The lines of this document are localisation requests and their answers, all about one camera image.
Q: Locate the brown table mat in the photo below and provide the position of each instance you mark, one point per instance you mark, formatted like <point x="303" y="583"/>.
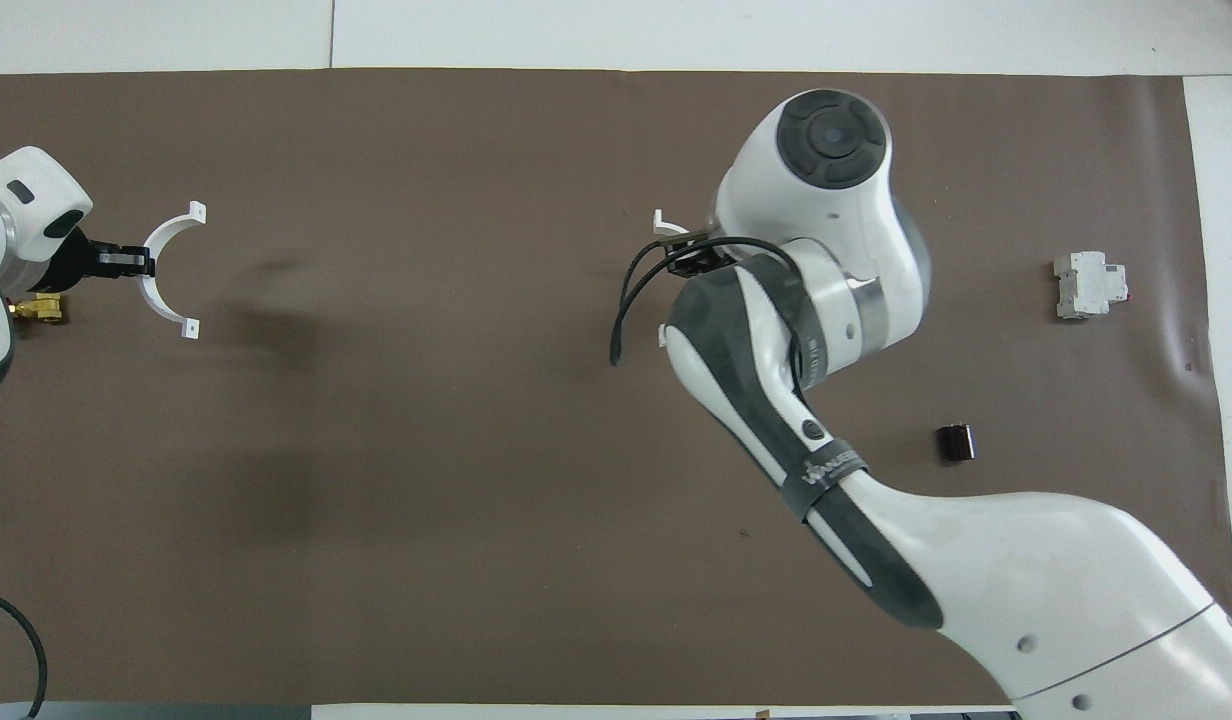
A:
<point x="426" y="450"/>

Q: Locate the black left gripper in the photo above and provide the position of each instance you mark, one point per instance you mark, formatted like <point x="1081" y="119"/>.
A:
<point x="71" y="262"/>

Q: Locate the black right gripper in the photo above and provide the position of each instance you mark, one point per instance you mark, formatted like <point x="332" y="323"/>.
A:
<point x="701" y="265"/>

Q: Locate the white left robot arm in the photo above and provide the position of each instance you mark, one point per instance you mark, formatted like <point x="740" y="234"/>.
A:
<point x="16" y="210"/>

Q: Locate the grey circuit breaker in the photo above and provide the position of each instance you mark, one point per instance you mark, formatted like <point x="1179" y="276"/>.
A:
<point x="1081" y="285"/>

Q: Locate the dark brown short cylinder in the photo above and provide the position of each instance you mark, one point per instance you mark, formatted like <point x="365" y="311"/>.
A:
<point x="957" y="444"/>

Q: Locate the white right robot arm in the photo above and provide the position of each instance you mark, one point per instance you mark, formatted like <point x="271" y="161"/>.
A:
<point x="976" y="560"/>

